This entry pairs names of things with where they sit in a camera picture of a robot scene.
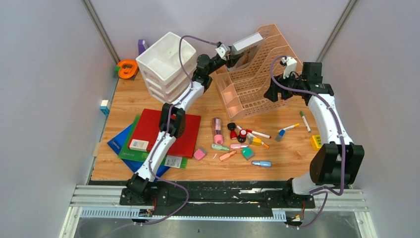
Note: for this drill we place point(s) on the pink plastic file organizer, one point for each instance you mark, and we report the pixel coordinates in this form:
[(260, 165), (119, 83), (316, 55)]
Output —
[(242, 90)]

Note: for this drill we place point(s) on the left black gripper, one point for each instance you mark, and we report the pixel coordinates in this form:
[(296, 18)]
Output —
[(233, 60)]

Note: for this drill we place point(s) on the green cap white marker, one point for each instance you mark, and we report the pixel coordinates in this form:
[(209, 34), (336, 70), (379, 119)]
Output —
[(305, 122)]

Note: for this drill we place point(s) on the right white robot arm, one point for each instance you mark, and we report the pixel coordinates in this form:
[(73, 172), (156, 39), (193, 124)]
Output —
[(338, 160)]

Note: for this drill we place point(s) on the yellow mini highlighter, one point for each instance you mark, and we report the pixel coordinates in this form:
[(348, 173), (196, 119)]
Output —
[(257, 142)]

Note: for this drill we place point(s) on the blue white small block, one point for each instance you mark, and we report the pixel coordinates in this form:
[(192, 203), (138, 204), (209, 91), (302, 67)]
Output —
[(105, 107)]

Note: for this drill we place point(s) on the purple object at wall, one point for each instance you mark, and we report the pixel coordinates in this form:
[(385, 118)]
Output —
[(142, 46)]

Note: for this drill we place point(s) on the white plastic drawer unit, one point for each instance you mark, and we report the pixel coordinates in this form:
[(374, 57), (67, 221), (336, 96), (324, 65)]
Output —
[(160, 67)]

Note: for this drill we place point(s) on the red cap white marker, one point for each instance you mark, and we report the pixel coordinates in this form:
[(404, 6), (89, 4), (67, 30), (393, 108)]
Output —
[(257, 133)]

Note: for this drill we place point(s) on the green folder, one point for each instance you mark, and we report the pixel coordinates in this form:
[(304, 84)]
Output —
[(140, 156)]

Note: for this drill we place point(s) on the yellow small crate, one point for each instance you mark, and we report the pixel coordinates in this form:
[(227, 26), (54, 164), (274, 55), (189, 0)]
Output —
[(316, 142)]

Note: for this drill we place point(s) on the red black stamp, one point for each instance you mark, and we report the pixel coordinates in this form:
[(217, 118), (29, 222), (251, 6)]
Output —
[(232, 128)]

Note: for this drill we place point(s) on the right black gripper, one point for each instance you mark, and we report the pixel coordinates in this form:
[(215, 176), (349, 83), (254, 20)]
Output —
[(272, 93)]

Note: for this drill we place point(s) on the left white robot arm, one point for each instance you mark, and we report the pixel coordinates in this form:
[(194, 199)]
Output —
[(173, 123)]

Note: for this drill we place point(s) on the teal eraser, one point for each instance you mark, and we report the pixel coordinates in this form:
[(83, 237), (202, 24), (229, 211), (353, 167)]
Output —
[(247, 153)]

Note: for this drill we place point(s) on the green mini highlighter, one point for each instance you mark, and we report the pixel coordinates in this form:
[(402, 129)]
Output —
[(220, 147)]

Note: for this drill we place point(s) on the orange tape dispenser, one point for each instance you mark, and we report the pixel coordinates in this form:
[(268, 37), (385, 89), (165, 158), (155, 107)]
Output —
[(126, 69)]

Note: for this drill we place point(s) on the red round stamp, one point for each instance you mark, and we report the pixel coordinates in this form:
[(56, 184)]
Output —
[(242, 136)]

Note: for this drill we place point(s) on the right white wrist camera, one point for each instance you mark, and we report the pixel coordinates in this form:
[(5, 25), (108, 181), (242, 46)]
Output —
[(290, 65)]

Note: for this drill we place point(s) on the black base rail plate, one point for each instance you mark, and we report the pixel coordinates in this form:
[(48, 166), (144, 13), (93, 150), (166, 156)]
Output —
[(216, 198)]

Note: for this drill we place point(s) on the blue grey eraser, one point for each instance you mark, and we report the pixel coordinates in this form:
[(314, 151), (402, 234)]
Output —
[(280, 135)]

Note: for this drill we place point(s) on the pink eraser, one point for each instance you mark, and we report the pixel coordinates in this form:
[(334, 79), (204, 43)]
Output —
[(199, 154)]

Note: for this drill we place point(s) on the blue mini highlighter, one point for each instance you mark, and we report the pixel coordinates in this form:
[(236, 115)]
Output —
[(264, 164)]

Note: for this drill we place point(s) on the white hardcover book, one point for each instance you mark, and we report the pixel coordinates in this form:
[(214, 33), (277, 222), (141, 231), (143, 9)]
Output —
[(247, 47)]

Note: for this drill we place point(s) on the yellow cap white marker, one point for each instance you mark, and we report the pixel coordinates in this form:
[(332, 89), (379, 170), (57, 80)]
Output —
[(289, 127)]

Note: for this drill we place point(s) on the pink mini highlighter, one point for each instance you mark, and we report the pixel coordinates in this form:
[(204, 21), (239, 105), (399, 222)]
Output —
[(238, 146)]

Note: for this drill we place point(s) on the orange mini highlighter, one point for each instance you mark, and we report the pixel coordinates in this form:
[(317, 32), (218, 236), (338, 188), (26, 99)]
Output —
[(227, 155)]

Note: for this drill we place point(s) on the red folder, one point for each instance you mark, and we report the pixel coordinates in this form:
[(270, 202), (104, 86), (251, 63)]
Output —
[(147, 129)]

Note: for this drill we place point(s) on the pink highlighter pack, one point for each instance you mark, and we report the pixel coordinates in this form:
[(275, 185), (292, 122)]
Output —
[(217, 131)]

